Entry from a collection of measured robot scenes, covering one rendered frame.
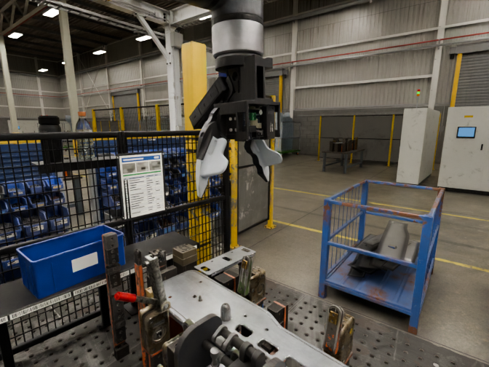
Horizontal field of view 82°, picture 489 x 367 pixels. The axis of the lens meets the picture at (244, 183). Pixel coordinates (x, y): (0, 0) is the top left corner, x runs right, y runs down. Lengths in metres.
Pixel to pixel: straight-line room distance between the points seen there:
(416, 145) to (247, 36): 7.99
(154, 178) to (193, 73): 0.59
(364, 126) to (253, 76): 12.32
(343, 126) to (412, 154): 5.13
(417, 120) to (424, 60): 6.75
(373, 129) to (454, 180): 5.01
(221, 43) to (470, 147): 8.03
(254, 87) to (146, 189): 1.08
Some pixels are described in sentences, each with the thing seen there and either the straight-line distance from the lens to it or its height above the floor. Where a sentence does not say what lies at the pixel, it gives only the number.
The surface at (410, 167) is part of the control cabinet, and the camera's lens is 8.39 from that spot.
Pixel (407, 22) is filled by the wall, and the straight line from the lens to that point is 15.30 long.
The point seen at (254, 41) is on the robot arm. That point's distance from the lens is 0.43.
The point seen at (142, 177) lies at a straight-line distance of 1.39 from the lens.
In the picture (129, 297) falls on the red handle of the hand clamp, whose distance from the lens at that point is 0.85.
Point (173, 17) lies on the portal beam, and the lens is 5.75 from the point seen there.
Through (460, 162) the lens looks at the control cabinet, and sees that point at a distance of 8.35.
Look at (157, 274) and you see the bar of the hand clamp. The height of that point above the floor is 1.16.
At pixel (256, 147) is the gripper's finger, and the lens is 0.49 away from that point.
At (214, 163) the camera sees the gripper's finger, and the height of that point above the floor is 1.52.
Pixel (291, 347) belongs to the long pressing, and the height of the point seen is 1.00.
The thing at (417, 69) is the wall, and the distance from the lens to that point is 14.82.
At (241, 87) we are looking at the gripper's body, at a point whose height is 1.63.
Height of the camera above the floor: 1.57
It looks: 12 degrees down
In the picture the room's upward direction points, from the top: straight up
